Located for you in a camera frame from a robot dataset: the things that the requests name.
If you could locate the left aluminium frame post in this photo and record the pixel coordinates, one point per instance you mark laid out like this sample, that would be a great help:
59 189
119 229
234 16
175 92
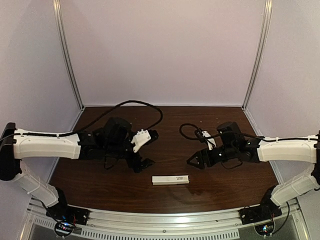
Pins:
65 52

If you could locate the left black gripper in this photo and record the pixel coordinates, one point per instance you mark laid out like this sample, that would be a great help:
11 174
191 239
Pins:
136 161

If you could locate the aluminium frame post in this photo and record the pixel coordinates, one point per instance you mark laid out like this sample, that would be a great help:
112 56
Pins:
264 32
65 52

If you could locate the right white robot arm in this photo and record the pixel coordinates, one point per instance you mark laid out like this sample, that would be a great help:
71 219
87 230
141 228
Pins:
230 143

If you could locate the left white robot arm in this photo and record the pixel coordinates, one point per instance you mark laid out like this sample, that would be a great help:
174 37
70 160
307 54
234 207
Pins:
115 140

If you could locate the white remote control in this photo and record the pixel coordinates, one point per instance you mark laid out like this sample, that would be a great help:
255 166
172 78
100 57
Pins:
170 180

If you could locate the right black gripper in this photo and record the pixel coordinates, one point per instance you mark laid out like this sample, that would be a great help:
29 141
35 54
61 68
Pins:
204 156

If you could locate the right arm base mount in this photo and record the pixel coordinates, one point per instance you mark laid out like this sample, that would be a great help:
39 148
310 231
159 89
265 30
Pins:
262 217

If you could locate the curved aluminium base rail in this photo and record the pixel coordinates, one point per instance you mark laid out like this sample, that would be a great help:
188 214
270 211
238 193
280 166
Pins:
210 225

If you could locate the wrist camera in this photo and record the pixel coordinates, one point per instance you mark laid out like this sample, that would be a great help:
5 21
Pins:
143 137
204 137

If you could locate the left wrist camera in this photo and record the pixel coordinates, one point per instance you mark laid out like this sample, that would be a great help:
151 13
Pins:
143 137

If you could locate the right aluminium frame post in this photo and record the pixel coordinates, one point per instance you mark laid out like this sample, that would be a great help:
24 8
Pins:
264 32

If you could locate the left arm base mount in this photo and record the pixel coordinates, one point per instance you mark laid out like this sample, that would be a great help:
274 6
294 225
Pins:
67 220

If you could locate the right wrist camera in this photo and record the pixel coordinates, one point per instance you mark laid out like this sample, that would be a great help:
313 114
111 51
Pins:
204 137

